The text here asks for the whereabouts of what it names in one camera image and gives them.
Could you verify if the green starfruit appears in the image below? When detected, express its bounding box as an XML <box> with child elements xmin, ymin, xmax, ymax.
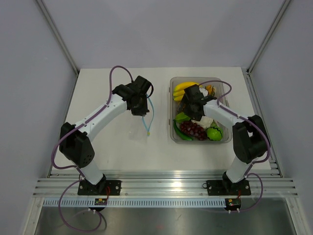
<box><xmin>175</xmin><ymin>112</ymin><xmax>191</xmax><ymax>123</ymax></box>

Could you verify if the green toy watermelon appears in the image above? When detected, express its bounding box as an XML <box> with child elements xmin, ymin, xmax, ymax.
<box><xmin>206</xmin><ymin>124</ymin><xmax>223</xmax><ymax>141</ymax></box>

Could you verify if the clear zip bag blue zipper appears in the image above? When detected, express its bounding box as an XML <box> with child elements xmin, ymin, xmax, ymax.
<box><xmin>128</xmin><ymin>98</ymin><xmax>155</xmax><ymax>141</ymax></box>

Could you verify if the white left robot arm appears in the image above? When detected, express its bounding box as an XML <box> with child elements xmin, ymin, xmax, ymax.
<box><xmin>59</xmin><ymin>76</ymin><xmax>154</xmax><ymax>196</ymax></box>

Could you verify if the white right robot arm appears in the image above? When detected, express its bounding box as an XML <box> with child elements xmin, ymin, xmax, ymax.
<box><xmin>181</xmin><ymin>85</ymin><xmax>270</xmax><ymax>196</ymax></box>

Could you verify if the clear plastic food bin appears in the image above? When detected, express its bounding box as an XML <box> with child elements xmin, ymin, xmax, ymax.
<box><xmin>169</xmin><ymin>77</ymin><xmax>232</xmax><ymax>144</ymax></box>

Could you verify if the yellow banana bunch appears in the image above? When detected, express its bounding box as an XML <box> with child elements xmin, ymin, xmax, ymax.
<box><xmin>173</xmin><ymin>82</ymin><xmax>198</xmax><ymax>101</ymax></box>

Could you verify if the white cauliflower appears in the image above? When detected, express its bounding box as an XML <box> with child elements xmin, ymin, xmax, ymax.
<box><xmin>191</xmin><ymin>116</ymin><xmax>214</xmax><ymax>129</ymax></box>

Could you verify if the red grape bunch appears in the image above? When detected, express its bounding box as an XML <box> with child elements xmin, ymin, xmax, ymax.
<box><xmin>179</xmin><ymin>121</ymin><xmax>208</xmax><ymax>141</ymax></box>

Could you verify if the orange yellow flower fruit cluster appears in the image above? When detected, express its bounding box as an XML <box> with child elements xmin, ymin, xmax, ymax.
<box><xmin>205</xmin><ymin>85</ymin><xmax>215</xmax><ymax>97</ymax></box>

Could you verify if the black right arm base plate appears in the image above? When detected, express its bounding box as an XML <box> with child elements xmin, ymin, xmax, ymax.
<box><xmin>202</xmin><ymin>180</ymin><xmax>251</xmax><ymax>196</ymax></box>

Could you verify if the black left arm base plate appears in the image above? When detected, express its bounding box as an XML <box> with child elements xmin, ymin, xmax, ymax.
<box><xmin>77</xmin><ymin>180</ymin><xmax>122</xmax><ymax>196</ymax></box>

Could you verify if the left aluminium corner post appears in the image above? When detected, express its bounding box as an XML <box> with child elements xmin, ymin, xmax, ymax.
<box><xmin>35</xmin><ymin>0</ymin><xmax>80</xmax><ymax>77</ymax></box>

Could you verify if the aluminium corner post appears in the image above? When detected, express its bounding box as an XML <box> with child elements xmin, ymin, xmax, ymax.
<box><xmin>35</xmin><ymin>0</ymin><xmax>80</xmax><ymax>77</ymax></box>
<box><xmin>246</xmin><ymin>0</ymin><xmax>293</xmax><ymax>75</ymax></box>

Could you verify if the aluminium rail frame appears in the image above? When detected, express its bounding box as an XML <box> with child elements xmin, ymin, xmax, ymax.
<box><xmin>33</xmin><ymin>169</ymin><xmax>298</xmax><ymax>198</ymax></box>

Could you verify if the right aluminium corner post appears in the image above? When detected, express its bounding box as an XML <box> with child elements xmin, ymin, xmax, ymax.
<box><xmin>246</xmin><ymin>0</ymin><xmax>293</xmax><ymax>75</ymax></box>

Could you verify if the white slotted cable duct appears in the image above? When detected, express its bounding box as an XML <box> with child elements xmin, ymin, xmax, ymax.
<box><xmin>43</xmin><ymin>197</ymin><xmax>241</xmax><ymax>208</ymax></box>

